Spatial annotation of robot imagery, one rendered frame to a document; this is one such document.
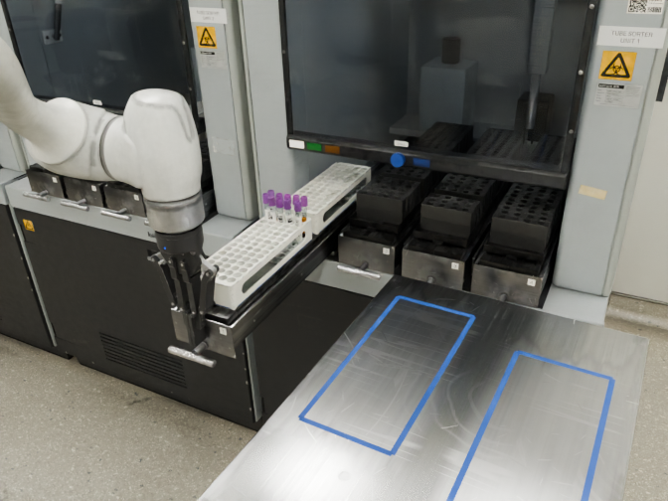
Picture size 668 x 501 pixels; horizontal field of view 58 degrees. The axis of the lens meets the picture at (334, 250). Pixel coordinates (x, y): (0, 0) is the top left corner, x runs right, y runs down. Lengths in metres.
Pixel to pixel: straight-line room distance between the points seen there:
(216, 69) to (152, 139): 0.60
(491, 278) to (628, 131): 0.37
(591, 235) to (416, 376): 0.51
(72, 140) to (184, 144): 0.16
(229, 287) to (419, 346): 0.35
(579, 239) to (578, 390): 0.41
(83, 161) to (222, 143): 0.61
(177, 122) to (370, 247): 0.57
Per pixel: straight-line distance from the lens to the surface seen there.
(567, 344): 1.05
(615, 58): 1.17
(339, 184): 1.47
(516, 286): 1.26
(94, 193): 1.80
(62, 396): 2.35
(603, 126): 1.20
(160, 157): 0.92
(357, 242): 1.33
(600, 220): 1.26
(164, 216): 0.96
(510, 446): 0.86
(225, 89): 1.49
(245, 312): 1.12
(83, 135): 0.97
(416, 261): 1.30
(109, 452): 2.09
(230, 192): 1.59
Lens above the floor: 1.44
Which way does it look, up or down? 29 degrees down
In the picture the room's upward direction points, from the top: 2 degrees counter-clockwise
